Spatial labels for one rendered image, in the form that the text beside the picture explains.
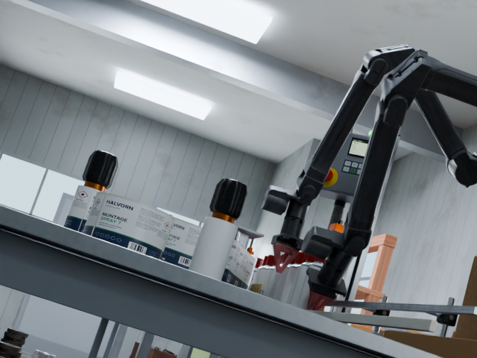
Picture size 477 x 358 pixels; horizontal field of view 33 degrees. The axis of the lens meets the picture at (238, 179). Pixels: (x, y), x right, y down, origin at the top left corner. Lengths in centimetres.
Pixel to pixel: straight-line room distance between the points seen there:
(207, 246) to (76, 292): 110
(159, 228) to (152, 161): 960
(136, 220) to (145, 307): 95
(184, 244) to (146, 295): 129
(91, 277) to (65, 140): 1058
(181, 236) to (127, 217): 38
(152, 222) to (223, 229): 21
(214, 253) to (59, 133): 958
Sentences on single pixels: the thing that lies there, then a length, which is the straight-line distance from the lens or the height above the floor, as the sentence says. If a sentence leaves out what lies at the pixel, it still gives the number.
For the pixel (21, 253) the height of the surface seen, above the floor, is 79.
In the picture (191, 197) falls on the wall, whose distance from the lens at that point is 1151.
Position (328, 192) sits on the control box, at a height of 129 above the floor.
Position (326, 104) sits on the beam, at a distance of 792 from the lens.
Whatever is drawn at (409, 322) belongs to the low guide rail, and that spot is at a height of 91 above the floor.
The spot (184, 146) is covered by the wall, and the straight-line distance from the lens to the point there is 1161.
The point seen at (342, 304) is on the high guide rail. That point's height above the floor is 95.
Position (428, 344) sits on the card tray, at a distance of 125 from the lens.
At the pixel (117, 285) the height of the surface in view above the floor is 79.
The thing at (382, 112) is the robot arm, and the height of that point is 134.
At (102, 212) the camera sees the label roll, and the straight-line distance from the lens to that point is 193.
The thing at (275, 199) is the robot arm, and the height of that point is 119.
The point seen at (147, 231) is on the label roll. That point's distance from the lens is 191.
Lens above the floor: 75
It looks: 12 degrees up
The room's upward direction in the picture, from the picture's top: 18 degrees clockwise
